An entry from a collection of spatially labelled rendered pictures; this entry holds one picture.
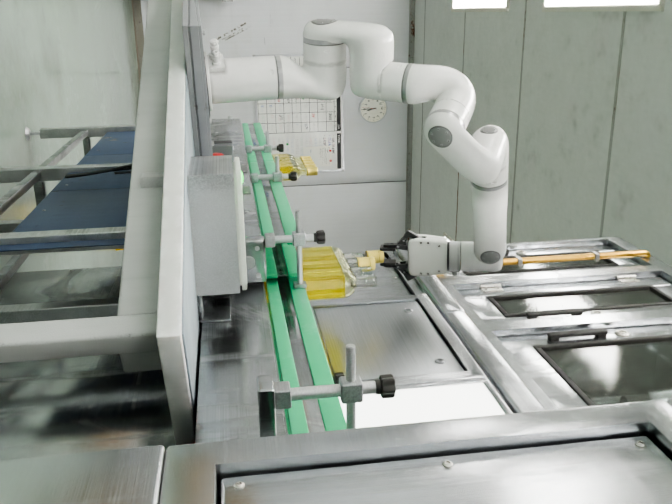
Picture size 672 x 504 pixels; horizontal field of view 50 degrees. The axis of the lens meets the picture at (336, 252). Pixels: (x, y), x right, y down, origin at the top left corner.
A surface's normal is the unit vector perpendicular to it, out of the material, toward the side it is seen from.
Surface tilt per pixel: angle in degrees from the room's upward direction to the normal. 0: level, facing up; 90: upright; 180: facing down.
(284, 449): 90
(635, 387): 90
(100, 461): 90
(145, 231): 90
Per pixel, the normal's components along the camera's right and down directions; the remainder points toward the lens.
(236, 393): -0.01, -0.95
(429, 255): -0.18, 0.32
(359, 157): 0.15, 0.31
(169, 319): 0.05, -0.72
